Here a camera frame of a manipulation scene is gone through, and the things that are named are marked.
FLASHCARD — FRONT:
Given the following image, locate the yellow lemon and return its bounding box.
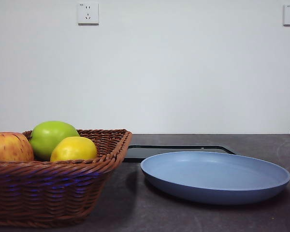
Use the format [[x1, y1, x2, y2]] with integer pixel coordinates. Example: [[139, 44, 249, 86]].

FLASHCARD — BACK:
[[50, 136, 98, 162]]

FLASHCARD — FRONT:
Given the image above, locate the blue round plate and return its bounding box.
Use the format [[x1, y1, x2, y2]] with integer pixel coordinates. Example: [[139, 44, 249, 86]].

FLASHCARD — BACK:
[[140, 151, 290, 205]]

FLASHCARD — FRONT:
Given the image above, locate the brown woven wicker basket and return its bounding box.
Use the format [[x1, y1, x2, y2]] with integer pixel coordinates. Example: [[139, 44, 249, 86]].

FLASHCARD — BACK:
[[0, 129, 133, 222]]

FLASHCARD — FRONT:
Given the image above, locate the black flat board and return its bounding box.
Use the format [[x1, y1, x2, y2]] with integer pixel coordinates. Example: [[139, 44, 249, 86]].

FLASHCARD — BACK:
[[123, 145, 236, 163]]

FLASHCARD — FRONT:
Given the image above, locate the green apple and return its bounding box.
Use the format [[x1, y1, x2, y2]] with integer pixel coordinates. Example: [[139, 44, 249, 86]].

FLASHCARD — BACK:
[[29, 120, 80, 161]]

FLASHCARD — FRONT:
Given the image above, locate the red yellow apple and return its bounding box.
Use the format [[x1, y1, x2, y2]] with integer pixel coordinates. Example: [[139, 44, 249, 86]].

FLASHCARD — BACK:
[[0, 131, 35, 163]]

